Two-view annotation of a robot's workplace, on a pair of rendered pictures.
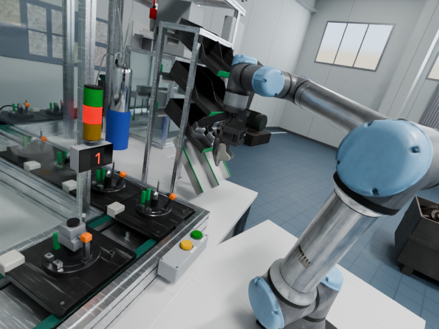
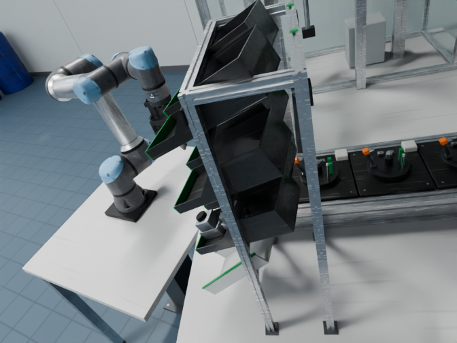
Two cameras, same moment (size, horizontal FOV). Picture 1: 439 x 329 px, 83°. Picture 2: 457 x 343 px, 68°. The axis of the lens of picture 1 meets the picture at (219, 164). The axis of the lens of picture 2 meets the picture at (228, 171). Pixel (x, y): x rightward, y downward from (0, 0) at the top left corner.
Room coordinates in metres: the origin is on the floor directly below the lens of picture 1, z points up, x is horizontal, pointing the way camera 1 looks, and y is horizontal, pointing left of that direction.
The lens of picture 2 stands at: (1.83, 0.07, 1.88)
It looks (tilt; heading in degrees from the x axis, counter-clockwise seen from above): 39 degrees down; 177
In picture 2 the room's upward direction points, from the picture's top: 18 degrees counter-clockwise
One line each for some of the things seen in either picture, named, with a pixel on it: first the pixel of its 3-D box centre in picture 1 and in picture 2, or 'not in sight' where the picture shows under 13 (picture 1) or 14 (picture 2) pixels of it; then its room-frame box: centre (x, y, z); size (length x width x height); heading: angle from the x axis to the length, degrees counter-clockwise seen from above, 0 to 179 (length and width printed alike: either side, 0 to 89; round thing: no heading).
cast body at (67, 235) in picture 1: (70, 230); not in sight; (0.52, 0.35, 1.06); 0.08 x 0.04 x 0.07; 69
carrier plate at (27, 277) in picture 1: (72, 260); not in sight; (0.52, 0.34, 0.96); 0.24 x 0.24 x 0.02; 70
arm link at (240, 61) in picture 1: (242, 75); (146, 67); (0.81, -0.01, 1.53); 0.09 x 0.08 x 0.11; 34
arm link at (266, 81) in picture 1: (266, 81); (124, 68); (0.74, -0.08, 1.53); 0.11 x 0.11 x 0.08; 34
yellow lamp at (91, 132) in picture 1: (92, 130); not in sight; (0.70, 0.40, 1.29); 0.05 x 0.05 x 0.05
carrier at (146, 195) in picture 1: (154, 200); not in sight; (0.84, 0.22, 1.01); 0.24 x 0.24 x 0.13; 70
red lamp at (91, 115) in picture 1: (92, 113); not in sight; (0.70, 0.40, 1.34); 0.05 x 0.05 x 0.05
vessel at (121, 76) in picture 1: (121, 81); not in sight; (1.68, 0.76, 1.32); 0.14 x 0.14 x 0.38
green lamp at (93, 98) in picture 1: (93, 96); not in sight; (0.70, 0.40, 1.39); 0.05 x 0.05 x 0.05
